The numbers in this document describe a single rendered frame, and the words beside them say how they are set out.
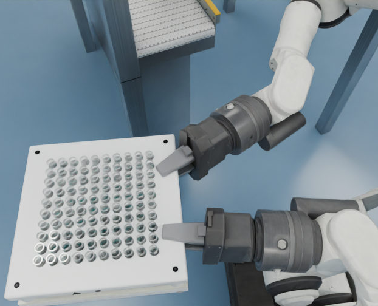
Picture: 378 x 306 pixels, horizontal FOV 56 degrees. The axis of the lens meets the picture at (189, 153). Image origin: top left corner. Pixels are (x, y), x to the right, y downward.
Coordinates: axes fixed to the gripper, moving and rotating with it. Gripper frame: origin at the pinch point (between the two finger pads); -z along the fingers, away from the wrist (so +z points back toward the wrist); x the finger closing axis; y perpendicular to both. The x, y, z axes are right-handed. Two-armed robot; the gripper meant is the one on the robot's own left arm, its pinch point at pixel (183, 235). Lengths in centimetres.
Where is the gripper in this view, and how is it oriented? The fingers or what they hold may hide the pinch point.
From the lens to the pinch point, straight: 54.2
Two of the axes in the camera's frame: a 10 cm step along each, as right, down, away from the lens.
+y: 0.4, -8.4, 5.4
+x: -0.2, 5.4, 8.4
